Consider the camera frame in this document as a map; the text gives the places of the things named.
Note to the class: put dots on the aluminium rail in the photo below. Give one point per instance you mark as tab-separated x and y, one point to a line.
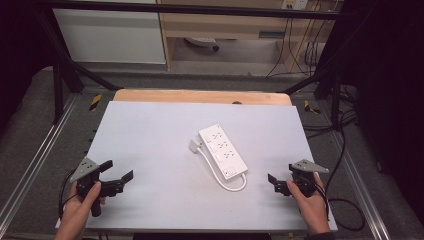
36	160
358	186

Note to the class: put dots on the wooden desk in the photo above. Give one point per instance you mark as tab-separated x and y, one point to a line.
226	23

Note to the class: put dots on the white plug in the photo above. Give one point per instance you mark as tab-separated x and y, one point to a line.
195	145

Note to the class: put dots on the white wall socket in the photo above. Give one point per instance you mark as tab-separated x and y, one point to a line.
295	4

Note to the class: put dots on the white device under desk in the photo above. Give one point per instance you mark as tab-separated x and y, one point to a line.
201	41

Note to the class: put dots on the white cabinet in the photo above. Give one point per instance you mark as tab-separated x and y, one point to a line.
106	35

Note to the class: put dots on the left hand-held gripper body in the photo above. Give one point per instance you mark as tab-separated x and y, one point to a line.
87	178

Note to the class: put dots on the black metal frame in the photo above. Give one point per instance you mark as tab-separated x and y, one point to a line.
200	10

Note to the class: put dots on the wooden table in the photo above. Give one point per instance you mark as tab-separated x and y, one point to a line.
200	97

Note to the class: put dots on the person's right hand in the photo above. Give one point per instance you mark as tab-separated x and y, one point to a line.
310	208

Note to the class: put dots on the white power strip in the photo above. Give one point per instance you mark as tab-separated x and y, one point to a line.
222	151

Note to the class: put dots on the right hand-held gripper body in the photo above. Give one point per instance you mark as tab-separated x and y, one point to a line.
304	180

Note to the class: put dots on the person's left hand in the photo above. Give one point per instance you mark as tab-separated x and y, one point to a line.
78	213

